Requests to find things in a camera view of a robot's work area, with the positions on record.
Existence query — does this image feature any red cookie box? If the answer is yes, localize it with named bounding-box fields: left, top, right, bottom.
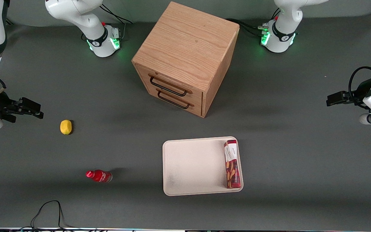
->
left=223, top=140, right=242, bottom=189

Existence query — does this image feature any white plastic tray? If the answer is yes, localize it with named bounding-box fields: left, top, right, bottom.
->
left=162, top=136, right=244, bottom=196

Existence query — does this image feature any yellow lemon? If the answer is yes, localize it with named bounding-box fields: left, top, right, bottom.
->
left=60, top=119, right=73, bottom=135

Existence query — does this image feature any red drink bottle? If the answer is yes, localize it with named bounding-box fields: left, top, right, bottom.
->
left=85, top=169, right=113, bottom=183

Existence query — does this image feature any wooden drawer front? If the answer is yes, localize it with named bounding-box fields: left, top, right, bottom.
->
left=136, top=65, right=204, bottom=105
left=139, top=79, right=204, bottom=117

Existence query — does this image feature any wooden drawer cabinet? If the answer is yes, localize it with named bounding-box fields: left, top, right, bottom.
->
left=131, top=1, right=240, bottom=118

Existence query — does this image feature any thin black looped cable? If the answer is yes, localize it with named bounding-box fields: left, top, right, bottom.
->
left=30, top=200, right=76, bottom=230

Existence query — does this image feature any black left base cable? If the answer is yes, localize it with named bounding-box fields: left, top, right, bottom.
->
left=225, top=18, right=270, bottom=37

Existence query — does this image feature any black base cable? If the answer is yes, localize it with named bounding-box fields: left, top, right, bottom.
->
left=99, top=3, right=134, bottom=41
left=225, top=18, right=270, bottom=37

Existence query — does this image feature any black right base cable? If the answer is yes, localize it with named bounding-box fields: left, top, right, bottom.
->
left=99, top=3, right=134, bottom=41

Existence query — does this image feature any black wire drawer handle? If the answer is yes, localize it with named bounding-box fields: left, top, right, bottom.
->
left=149, top=74, right=193, bottom=97
left=156, top=89, right=195, bottom=110

